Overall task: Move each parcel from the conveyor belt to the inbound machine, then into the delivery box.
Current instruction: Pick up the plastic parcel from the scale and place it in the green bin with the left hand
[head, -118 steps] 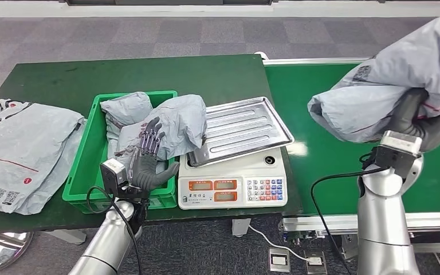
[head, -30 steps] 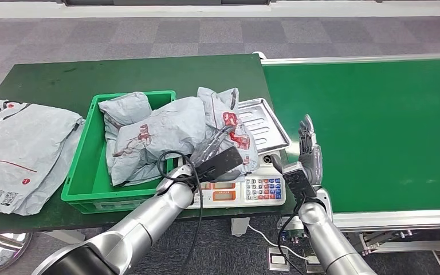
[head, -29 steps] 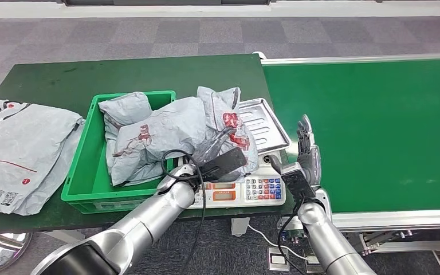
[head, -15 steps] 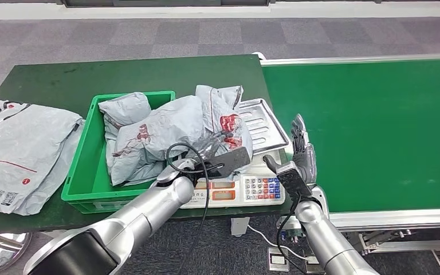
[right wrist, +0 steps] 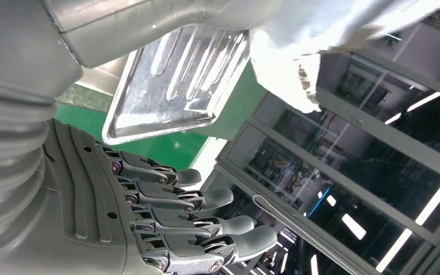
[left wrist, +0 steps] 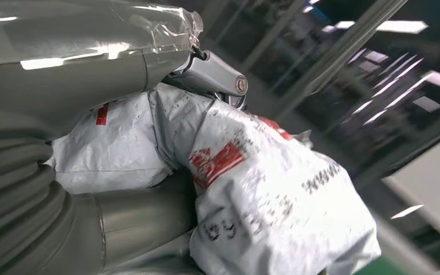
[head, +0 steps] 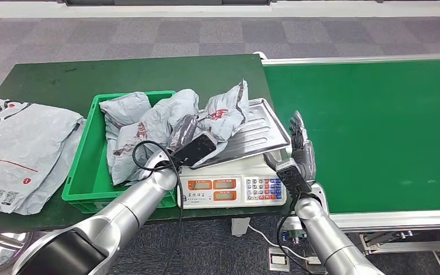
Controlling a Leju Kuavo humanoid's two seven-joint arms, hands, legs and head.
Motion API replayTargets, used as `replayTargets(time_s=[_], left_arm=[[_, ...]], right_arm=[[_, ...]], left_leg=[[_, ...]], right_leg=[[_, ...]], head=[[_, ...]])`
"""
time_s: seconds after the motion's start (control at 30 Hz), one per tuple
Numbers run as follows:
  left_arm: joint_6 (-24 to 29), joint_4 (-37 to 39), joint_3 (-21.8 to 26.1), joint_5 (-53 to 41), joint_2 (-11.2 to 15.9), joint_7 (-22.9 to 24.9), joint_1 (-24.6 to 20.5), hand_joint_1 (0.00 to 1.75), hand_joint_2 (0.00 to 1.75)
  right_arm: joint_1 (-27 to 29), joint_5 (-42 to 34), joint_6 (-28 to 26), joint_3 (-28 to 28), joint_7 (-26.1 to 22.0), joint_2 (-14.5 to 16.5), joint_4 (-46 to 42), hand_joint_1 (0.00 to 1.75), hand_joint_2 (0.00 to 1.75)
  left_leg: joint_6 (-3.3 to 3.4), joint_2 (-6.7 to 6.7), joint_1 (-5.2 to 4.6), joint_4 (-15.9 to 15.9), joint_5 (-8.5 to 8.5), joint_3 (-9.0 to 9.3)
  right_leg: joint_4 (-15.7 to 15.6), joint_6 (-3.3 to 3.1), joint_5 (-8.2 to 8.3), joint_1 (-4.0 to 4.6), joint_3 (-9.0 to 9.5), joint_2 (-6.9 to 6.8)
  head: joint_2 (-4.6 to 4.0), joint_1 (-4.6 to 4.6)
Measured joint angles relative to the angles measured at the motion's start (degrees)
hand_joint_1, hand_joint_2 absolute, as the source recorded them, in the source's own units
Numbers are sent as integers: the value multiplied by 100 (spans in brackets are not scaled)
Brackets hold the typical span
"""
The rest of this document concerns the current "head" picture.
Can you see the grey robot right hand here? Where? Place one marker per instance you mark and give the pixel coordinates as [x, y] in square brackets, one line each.
[305, 155]

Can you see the green conveyor belt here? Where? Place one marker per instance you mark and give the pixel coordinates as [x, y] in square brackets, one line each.
[375, 114]

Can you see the silver floor socket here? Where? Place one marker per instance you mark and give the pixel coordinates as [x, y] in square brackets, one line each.
[312, 262]
[279, 261]

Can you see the green plastic crate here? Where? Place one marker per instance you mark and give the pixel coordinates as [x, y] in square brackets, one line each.
[87, 178]

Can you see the large grey mailer with black print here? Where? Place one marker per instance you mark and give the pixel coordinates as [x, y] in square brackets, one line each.
[55, 180]

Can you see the large grey mailer with QR codes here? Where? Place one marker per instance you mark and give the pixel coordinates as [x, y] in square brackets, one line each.
[11, 151]

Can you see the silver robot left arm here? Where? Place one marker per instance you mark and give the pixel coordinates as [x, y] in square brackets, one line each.
[129, 212]

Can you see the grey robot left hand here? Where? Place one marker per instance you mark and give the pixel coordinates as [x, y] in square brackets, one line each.
[184, 131]

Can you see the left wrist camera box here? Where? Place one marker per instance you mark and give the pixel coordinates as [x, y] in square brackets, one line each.
[197, 150]

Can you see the steel scale tray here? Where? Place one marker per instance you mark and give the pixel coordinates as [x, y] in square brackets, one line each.
[258, 133]

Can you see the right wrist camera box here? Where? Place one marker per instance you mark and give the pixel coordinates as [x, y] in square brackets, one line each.
[292, 176]

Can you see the white table leg block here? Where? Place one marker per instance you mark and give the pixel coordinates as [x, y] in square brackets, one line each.
[240, 227]

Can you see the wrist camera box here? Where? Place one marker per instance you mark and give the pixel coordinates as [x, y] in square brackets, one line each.
[197, 150]
[292, 176]

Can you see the white electronic scale body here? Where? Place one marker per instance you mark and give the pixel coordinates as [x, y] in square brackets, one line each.
[224, 189]

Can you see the grey parcel bag with red print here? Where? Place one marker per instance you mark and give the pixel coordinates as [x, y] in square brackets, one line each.
[151, 125]
[224, 117]

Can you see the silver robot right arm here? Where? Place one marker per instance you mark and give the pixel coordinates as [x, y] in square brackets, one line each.
[326, 239]

